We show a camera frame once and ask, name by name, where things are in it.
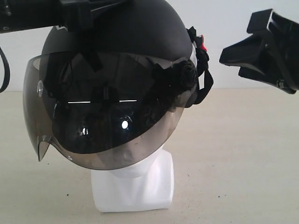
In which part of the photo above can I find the white mannequin head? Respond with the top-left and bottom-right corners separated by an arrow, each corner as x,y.
91,148 -> 174,213

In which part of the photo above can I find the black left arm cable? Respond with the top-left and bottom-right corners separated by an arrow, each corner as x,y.
0,46 -> 11,94

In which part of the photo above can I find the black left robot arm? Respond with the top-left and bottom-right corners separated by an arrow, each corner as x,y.
0,0 -> 135,33

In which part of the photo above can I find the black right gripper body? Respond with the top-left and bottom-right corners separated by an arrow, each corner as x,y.
247,8 -> 299,94

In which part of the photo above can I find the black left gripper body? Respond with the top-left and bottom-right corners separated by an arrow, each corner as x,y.
58,0 -> 130,32

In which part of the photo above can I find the black helmet with tinted visor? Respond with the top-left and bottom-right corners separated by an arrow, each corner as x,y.
22,0 -> 214,170

